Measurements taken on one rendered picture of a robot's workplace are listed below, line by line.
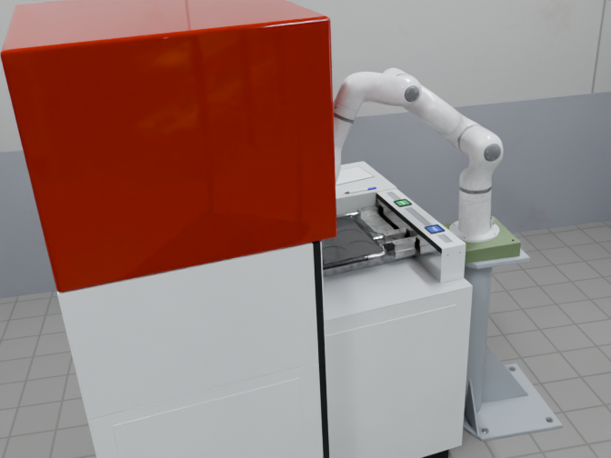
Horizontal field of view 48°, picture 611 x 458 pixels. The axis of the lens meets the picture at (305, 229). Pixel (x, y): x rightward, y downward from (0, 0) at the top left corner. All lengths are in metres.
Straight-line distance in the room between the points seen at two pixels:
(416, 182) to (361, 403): 2.08
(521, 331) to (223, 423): 2.04
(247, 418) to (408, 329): 0.67
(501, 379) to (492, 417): 0.17
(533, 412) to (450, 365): 0.71
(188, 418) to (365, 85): 1.19
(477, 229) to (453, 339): 0.43
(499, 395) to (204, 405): 1.59
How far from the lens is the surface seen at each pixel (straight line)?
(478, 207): 2.64
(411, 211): 2.70
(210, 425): 2.12
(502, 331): 3.74
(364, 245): 2.56
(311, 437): 2.28
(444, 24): 4.13
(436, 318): 2.48
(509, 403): 3.27
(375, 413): 2.60
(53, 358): 3.82
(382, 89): 2.32
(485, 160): 2.51
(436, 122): 2.46
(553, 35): 4.43
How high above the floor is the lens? 2.08
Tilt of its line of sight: 26 degrees down
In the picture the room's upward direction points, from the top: 3 degrees counter-clockwise
